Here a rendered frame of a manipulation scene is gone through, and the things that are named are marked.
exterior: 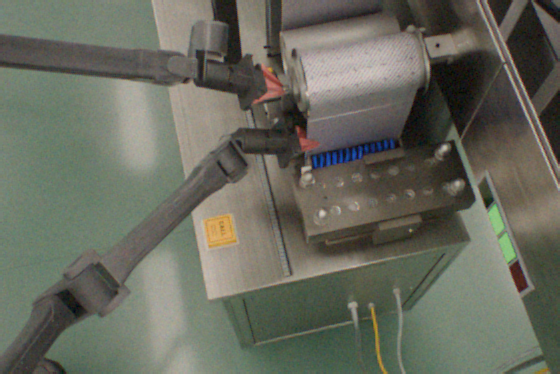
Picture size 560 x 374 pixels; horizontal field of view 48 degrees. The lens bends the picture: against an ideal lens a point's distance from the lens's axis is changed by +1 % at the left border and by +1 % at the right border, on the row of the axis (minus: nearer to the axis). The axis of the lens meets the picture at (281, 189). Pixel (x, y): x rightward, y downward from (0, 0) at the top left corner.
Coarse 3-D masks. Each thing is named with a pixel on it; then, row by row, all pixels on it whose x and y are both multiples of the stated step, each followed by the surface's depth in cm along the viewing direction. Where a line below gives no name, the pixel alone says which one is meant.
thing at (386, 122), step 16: (352, 112) 135; (368, 112) 137; (384, 112) 139; (400, 112) 140; (320, 128) 139; (336, 128) 140; (352, 128) 142; (368, 128) 144; (384, 128) 146; (400, 128) 148; (320, 144) 146; (336, 144) 148; (352, 144) 150; (368, 144) 152
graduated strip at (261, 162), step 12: (252, 108) 170; (252, 120) 169; (264, 156) 165; (264, 168) 163; (264, 180) 162; (276, 216) 158; (276, 228) 157; (276, 240) 156; (288, 264) 153; (288, 276) 152
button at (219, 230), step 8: (216, 216) 156; (224, 216) 156; (208, 224) 155; (216, 224) 155; (224, 224) 155; (232, 224) 155; (208, 232) 154; (216, 232) 154; (224, 232) 154; (232, 232) 154; (208, 240) 153; (216, 240) 153; (224, 240) 153; (232, 240) 153
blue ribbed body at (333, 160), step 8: (384, 144) 150; (392, 144) 150; (328, 152) 150; (336, 152) 149; (352, 152) 149; (360, 152) 149; (368, 152) 149; (312, 160) 150; (320, 160) 149; (328, 160) 149; (336, 160) 149; (344, 160) 150; (352, 160) 150
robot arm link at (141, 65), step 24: (0, 48) 108; (24, 48) 110; (48, 48) 111; (72, 48) 112; (96, 48) 114; (120, 48) 115; (144, 48) 116; (72, 72) 114; (96, 72) 114; (120, 72) 115; (144, 72) 116; (168, 72) 117
